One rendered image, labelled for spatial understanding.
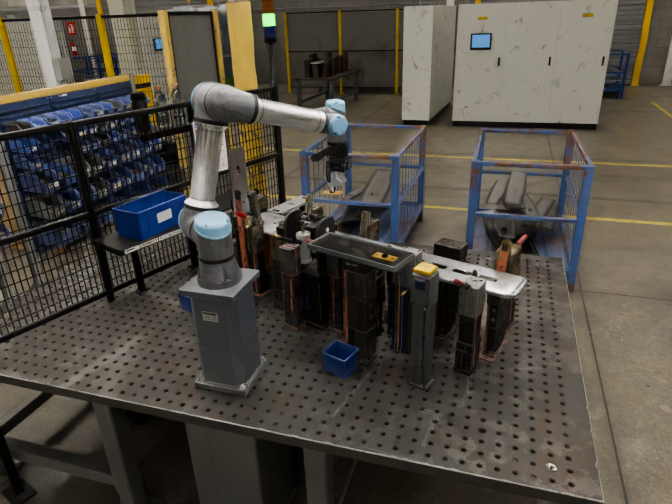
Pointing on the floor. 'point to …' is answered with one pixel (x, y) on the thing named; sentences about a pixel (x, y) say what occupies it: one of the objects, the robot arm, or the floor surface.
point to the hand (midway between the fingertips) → (332, 188)
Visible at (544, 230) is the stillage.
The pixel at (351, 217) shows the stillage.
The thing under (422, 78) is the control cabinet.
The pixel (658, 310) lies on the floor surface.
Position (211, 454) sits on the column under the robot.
